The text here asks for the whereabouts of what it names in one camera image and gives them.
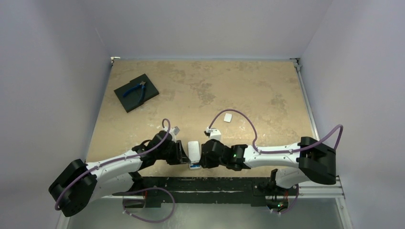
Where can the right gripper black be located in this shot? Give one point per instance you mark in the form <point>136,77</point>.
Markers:
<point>204,154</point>

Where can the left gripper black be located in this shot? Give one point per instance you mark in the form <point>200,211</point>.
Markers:
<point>180,156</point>

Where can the white remote control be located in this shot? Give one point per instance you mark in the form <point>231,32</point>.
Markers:
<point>194,153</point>

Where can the white battery cover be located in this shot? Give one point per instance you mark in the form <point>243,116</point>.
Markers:
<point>228,117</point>

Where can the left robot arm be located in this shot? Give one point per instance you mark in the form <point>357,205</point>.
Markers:
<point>81,183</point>

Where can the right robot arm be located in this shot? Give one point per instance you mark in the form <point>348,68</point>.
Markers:
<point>307,160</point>

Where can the black square pad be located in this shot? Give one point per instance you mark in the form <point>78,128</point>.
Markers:
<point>130,102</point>

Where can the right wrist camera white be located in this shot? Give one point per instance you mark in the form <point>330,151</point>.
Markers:
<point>213,134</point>

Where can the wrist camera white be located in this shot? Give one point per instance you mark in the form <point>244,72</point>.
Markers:
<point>213,134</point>
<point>173,130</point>

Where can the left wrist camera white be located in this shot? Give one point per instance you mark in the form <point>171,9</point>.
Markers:
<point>173,130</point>

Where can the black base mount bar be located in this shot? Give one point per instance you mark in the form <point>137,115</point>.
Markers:
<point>254,191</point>

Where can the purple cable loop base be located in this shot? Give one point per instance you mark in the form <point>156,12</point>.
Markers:
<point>152,204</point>

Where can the blue handled pliers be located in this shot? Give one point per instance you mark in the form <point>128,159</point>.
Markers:
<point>142,87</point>

